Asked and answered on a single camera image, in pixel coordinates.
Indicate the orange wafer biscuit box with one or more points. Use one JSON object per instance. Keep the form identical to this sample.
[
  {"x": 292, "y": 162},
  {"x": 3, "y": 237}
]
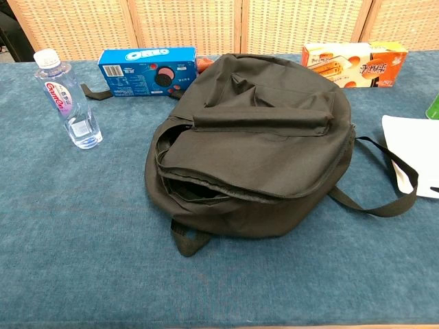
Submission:
[{"x": 353, "y": 65}]

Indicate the blue carpet table cover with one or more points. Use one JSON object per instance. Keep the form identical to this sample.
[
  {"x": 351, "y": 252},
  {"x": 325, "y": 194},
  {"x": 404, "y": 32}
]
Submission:
[{"x": 85, "y": 222}]

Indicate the woven rattan folding screen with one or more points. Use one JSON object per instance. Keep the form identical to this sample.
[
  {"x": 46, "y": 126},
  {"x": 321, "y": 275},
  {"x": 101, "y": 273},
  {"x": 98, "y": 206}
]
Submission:
[{"x": 192, "y": 24}]

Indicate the clear plastic water bottle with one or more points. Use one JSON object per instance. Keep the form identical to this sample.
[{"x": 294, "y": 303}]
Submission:
[{"x": 68, "y": 103}]

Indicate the rust brown crumpled cloth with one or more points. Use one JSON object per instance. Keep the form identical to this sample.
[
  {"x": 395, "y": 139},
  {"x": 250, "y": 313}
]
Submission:
[{"x": 204, "y": 64}]

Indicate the black fabric backpack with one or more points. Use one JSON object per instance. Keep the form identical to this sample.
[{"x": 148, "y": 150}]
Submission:
[{"x": 260, "y": 144}]

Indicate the blue Oreo cookie box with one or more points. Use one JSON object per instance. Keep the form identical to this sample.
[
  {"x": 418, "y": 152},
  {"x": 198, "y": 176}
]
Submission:
[{"x": 144, "y": 73}]

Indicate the white flat card package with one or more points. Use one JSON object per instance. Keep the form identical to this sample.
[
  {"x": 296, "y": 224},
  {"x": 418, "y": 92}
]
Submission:
[{"x": 425, "y": 154}]

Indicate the green Pringles chips can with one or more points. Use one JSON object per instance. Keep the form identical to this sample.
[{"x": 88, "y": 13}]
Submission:
[{"x": 433, "y": 108}]

